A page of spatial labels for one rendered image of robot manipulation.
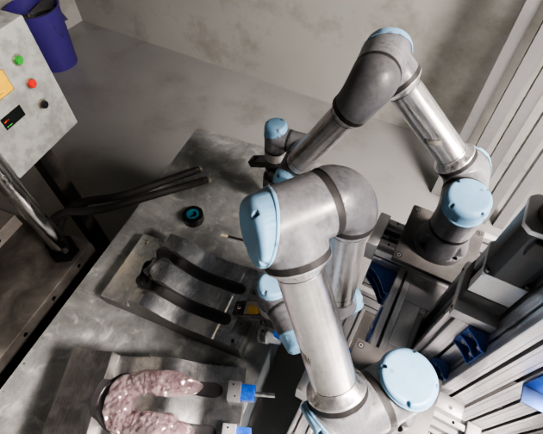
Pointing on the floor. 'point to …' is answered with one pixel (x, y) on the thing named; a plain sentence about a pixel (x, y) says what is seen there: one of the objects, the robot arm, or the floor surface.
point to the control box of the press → (27, 109)
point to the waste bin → (47, 31)
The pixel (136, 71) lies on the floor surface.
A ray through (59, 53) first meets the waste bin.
